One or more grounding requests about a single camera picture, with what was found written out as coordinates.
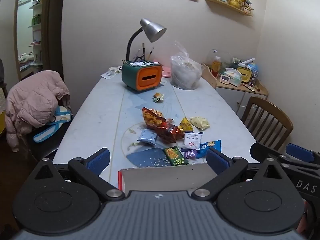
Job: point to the clear plastic container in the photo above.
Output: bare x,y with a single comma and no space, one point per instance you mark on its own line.
223,58

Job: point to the blue cookie packet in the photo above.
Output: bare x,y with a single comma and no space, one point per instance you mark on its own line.
208,148

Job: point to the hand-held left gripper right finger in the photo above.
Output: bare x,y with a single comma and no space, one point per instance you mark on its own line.
216,160

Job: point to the purple candy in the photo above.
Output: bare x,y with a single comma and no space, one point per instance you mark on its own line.
190,153

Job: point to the brown wooden chair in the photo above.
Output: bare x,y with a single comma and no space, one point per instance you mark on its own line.
268,120

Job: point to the small burger-print candy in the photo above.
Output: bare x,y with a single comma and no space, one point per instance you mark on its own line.
158,97

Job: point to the bottle with orange liquid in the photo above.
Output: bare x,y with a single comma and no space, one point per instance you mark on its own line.
216,66

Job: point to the light blue biscuit packet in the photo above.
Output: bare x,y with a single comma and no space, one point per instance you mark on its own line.
147,137

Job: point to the white side cabinet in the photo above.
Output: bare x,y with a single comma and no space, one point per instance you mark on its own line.
246,97

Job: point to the soft tissue pack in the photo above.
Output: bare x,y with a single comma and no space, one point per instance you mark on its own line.
233,77

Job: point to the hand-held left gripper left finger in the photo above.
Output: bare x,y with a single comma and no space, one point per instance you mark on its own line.
98,159

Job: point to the green snack packet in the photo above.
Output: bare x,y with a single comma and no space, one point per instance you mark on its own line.
175,155

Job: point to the dark red snack bag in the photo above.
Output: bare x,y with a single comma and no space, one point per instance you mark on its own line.
168,132

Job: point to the white tube with dark print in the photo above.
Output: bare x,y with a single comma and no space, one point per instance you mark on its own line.
143,63

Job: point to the pink puffer jacket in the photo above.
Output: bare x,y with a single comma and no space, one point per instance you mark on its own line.
32,102

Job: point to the pale yellow snack packet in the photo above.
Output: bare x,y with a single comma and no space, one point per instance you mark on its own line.
200,122

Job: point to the black chair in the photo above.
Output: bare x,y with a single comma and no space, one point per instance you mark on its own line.
47,147

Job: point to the light wooden desktop rack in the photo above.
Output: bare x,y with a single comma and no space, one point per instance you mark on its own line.
209,76

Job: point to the person's right hand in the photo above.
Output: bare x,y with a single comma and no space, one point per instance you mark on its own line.
305,220

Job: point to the red yellow chips bag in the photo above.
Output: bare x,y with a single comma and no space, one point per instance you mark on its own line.
152,117

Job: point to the small white packet red mark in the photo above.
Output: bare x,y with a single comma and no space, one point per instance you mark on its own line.
192,141

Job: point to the blue white tote bag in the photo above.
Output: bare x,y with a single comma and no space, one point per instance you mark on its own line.
53,125

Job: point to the white room shelving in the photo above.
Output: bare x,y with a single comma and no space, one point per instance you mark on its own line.
36,22

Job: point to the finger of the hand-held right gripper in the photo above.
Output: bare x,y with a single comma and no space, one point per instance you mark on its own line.
298,152
262,151

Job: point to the dark wooden door frame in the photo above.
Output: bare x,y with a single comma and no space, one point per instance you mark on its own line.
53,25

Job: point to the wooden wall shelf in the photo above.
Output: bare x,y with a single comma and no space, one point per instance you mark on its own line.
228,6

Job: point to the pink packet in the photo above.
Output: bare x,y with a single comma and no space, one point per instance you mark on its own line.
166,72

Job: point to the blue box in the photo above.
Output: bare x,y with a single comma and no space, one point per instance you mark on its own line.
253,70

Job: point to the white kitchen timer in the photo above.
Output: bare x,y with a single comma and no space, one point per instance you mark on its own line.
225,78

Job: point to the white cardboard box red edge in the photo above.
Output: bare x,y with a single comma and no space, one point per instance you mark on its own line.
165,177

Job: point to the white pen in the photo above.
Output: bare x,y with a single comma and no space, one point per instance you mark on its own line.
137,55

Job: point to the clear plastic bag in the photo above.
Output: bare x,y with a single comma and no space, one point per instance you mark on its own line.
186,70

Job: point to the small lantern ornament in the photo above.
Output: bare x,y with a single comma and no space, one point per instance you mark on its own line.
247,5

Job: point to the grey gooseneck desk lamp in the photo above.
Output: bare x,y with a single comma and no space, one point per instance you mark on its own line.
152,30

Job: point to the paint brush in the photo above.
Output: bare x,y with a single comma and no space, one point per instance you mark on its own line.
151,53
143,51

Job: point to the yellow storage box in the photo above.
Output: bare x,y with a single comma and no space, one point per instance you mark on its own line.
244,74

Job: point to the yellow triangular snack packet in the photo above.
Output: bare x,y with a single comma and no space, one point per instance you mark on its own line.
186,125

